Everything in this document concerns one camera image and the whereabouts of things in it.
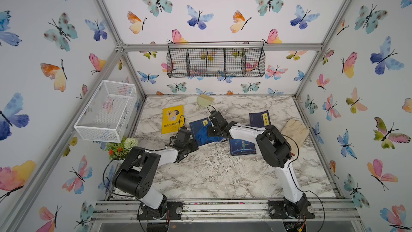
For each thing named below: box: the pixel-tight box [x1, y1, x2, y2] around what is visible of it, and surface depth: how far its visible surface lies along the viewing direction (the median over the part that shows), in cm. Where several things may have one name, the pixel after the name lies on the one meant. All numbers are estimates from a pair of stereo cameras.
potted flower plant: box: [105, 136, 139, 163], surface depth 80 cm
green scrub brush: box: [196, 93, 215, 108], surface depth 121 cm
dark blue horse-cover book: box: [248, 110, 271, 128], surface depth 108 cm
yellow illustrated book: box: [160, 104, 185, 135], surface depth 109 cm
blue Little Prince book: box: [229, 138, 257, 156], surface depth 95 cm
